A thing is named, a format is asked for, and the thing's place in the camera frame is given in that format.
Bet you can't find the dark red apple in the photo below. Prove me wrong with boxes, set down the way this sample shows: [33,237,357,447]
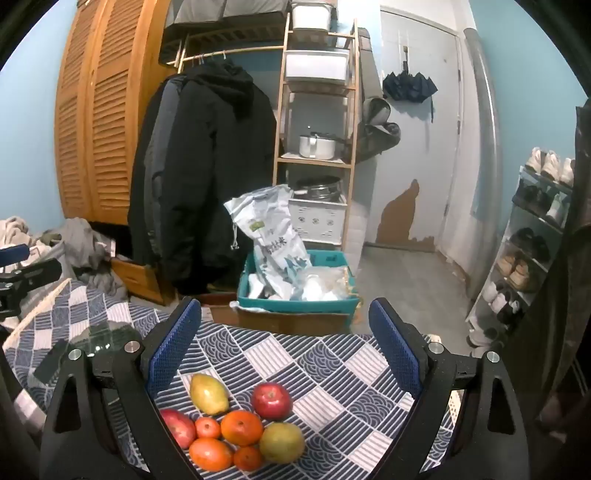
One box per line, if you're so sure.
[159,409,197,450]

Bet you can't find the small tangerine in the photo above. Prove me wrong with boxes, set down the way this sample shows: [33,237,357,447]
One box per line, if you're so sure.
[194,417,221,439]

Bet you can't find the pointed yellow-green pear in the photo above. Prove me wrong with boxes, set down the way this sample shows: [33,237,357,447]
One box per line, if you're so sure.
[189,374,229,416]

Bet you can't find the large orange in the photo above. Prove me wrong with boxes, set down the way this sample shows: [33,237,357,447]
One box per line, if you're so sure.
[221,410,264,447]

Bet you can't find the small orange bottom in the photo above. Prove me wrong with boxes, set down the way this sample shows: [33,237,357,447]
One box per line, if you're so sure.
[233,445,264,472]

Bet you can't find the round yellow-green pear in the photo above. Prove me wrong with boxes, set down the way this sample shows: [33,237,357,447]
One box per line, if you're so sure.
[259,423,305,464]

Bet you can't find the beige cloth pile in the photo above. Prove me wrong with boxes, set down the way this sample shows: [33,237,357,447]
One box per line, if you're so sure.
[0,216,50,262]

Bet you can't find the grey clothes pile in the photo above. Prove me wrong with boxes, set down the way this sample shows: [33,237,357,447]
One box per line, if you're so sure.
[40,217,128,300]

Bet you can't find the clear glass plate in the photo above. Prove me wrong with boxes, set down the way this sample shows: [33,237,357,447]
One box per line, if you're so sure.
[29,321,142,385]

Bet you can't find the wooden drawer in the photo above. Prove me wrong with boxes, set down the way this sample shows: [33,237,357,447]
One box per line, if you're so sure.
[110,258,175,305]

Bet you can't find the blue white patterned tablecloth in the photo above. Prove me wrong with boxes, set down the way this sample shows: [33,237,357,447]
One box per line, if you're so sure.
[3,281,414,479]

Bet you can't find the teal plastic bin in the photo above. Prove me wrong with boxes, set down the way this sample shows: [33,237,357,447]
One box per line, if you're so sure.
[236,250,360,322]

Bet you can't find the cardboard box under bin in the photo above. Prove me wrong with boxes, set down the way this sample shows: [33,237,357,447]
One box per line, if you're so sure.
[208,304,349,336]

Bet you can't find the clear plastic bag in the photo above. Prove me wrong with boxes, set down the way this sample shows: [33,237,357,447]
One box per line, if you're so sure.
[290,266,355,302]

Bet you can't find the wooden louvered wardrobe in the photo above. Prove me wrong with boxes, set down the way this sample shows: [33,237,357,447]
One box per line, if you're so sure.
[54,0,174,225]

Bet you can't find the black hanging jacket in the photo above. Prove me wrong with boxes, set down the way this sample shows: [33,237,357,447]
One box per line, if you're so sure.
[127,59,276,296]

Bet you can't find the shoe rack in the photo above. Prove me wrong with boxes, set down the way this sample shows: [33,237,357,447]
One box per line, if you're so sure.
[466,147,574,357]

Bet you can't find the white door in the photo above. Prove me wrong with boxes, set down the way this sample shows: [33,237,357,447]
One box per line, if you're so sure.
[367,9,461,252]

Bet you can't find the white printed rice bag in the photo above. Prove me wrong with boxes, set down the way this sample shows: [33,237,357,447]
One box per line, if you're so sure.
[223,184,311,300]

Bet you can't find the white storage drawer box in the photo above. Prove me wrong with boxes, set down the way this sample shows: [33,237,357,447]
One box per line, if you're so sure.
[288,198,348,246]

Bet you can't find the steel pot lower shelf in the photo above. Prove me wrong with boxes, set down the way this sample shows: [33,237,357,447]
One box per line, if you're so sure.
[294,175,342,202]

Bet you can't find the wooden shelf rack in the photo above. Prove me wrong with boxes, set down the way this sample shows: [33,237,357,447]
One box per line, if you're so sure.
[271,1,362,249]

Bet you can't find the white cooking pot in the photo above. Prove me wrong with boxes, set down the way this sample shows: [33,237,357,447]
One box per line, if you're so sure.
[298,132,345,160]

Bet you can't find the dark folded umbrella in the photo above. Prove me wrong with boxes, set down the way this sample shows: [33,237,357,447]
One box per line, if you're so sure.
[382,71,438,104]

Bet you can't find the white basket upper shelf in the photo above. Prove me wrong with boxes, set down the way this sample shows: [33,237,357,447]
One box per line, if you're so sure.
[286,50,349,84]

